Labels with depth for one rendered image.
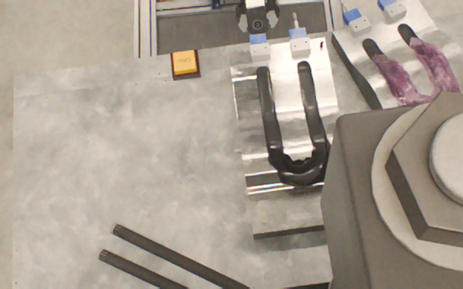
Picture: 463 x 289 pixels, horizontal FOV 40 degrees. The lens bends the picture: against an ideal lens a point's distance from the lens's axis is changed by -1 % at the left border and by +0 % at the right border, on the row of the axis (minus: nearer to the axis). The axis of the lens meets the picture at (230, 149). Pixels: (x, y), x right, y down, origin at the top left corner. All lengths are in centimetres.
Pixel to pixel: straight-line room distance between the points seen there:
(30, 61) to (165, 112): 127
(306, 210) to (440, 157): 123
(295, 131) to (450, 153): 125
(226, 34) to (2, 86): 101
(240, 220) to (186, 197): 16
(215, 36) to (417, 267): 222
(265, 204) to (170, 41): 115
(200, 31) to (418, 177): 224
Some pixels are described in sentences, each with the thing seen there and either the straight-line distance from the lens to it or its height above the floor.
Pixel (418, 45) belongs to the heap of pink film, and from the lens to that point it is 178.
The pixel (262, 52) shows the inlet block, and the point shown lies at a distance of 171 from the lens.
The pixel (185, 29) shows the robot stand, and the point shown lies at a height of 21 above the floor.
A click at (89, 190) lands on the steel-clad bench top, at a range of 175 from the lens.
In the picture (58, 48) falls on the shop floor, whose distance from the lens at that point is 295.
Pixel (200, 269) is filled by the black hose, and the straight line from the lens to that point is 154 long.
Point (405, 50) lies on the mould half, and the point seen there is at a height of 87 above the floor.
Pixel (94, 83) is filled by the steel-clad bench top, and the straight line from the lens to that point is 187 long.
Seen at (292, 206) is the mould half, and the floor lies 86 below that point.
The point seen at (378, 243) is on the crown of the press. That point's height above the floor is 200.
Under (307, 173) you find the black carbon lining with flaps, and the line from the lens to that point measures 162.
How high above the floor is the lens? 240
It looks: 68 degrees down
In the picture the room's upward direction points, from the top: 12 degrees counter-clockwise
